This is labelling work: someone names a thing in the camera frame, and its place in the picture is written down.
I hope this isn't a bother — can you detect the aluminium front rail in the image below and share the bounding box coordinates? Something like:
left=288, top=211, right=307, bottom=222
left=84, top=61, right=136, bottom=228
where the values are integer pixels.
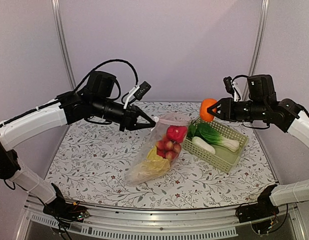
left=15, top=195, right=308, bottom=240

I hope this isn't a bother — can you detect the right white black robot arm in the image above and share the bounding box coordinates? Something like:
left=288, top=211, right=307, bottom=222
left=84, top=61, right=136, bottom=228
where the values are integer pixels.
left=199, top=74, right=309, bottom=223

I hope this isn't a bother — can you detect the orange fruit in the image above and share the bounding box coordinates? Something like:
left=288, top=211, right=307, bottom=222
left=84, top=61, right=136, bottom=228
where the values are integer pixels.
left=199, top=98, right=217, bottom=122

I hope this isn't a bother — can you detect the green white bok choy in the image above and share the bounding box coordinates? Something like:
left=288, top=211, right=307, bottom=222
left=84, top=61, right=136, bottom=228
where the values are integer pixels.
left=187, top=123, right=240, bottom=152

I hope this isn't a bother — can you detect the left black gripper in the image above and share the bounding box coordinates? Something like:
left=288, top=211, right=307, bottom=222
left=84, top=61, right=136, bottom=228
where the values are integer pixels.
left=92, top=95, right=157, bottom=132

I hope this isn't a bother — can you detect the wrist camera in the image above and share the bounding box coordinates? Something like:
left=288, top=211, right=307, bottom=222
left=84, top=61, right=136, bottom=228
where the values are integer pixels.
left=121, top=81, right=152, bottom=109
left=223, top=76, right=242, bottom=102

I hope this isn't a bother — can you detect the left aluminium frame post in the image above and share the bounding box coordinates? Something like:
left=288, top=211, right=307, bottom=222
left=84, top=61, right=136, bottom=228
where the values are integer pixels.
left=51, top=0, right=76, bottom=90

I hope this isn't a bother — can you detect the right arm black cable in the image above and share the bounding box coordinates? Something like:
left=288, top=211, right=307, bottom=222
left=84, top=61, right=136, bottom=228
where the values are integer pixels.
left=231, top=74, right=249, bottom=96

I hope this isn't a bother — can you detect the beige perforated plastic basket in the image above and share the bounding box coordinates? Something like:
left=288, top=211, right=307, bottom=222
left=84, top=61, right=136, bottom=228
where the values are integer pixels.
left=182, top=117, right=249, bottom=174

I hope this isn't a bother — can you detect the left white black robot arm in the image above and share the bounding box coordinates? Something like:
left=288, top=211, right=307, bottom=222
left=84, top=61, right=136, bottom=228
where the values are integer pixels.
left=0, top=70, right=156, bottom=223

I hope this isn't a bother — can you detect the yellow napa cabbage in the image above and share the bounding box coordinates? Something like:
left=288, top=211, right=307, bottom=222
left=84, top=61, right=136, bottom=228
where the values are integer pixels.
left=125, top=146, right=171, bottom=186

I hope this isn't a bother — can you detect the red bell pepper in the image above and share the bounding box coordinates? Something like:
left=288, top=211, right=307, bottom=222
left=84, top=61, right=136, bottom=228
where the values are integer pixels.
left=166, top=125, right=188, bottom=144

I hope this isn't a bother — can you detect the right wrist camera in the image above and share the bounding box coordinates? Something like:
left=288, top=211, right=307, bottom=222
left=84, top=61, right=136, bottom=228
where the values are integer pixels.
left=223, top=76, right=242, bottom=102

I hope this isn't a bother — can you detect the right aluminium frame post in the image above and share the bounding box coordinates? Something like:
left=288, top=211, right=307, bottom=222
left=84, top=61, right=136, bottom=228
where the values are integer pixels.
left=248, top=0, right=270, bottom=76

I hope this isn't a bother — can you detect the clear zip top bag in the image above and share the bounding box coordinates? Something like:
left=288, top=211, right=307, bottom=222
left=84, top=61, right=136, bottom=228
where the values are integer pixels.
left=125, top=113, right=191, bottom=186

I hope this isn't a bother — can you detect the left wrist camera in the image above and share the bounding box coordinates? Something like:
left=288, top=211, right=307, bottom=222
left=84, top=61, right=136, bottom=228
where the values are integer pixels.
left=121, top=81, right=152, bottom=109

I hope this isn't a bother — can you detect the white radish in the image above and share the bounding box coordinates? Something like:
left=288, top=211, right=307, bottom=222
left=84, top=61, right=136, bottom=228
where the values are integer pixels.
left=191, top=136, right=216, bottom=154

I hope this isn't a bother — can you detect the aluminium frame post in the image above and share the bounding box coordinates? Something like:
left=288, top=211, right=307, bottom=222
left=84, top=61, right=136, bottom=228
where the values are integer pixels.
left=51, top=0, right=76, bottom=90
left=248, top=0, right=270, bottom=76

